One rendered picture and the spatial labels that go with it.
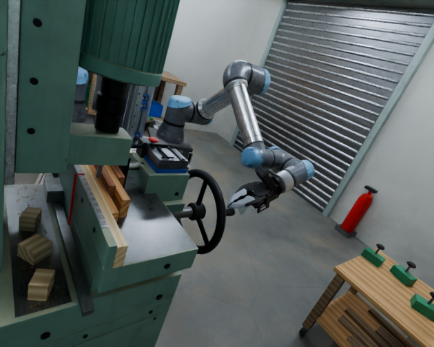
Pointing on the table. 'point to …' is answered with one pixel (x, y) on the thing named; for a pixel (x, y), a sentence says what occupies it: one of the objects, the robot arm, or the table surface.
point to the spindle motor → (127, 39)
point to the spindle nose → (110, 105)
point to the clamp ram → (129, 168)
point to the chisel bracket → (98, 146)
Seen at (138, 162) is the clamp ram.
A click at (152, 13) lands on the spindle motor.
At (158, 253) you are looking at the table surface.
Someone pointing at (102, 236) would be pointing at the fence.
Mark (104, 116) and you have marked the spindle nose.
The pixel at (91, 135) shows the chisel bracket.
